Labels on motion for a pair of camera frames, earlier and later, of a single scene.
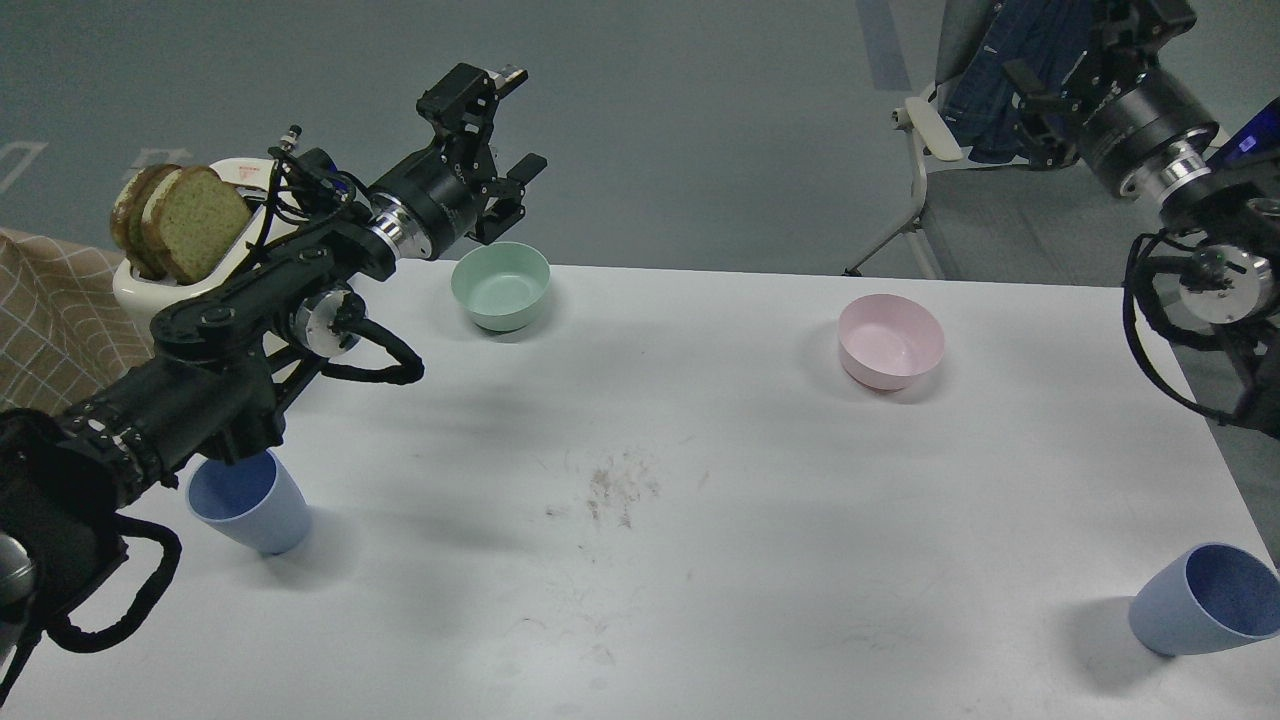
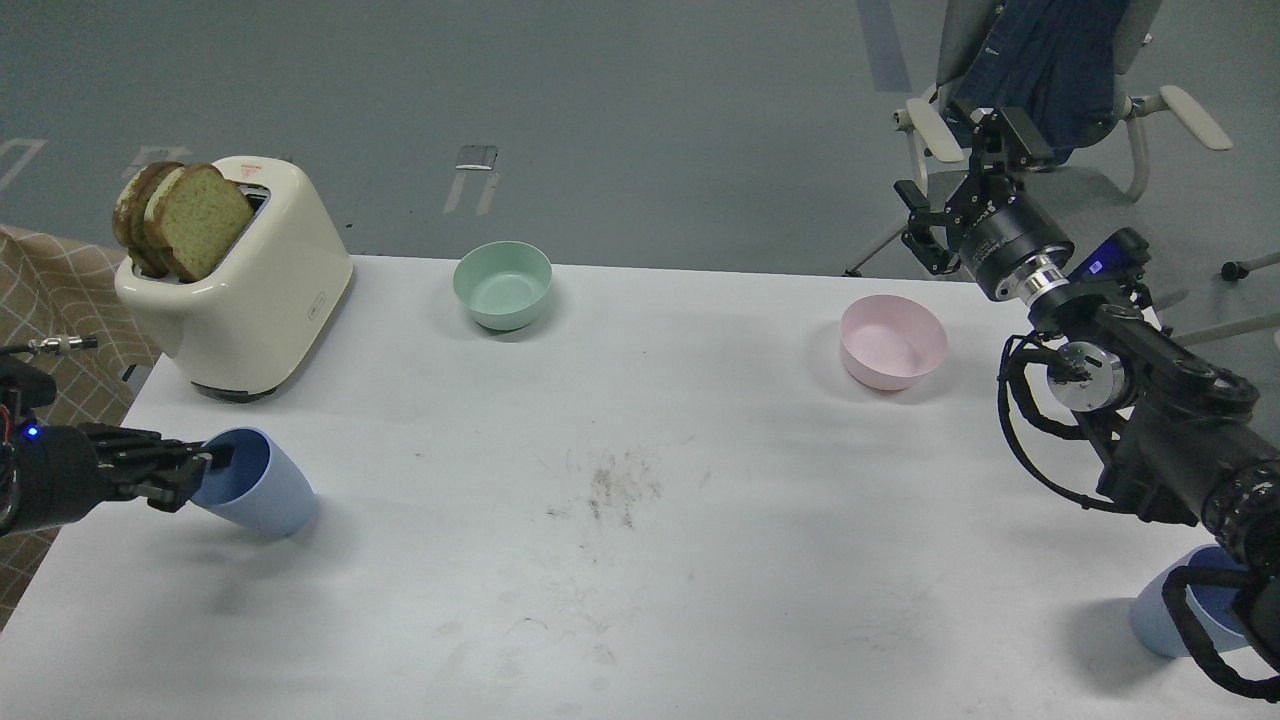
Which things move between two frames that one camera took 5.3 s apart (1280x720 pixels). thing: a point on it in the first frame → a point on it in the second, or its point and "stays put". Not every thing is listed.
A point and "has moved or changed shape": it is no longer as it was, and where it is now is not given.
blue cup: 258,499 has moved or changed shape
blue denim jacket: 976,101 stays put
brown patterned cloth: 64,334 stays put
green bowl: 501,285 stays put
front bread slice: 192,217 stays put
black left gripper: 452,185 → 134,463
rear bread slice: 126,224 stays put
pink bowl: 886,341 stays put
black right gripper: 1126,111 → 992,225
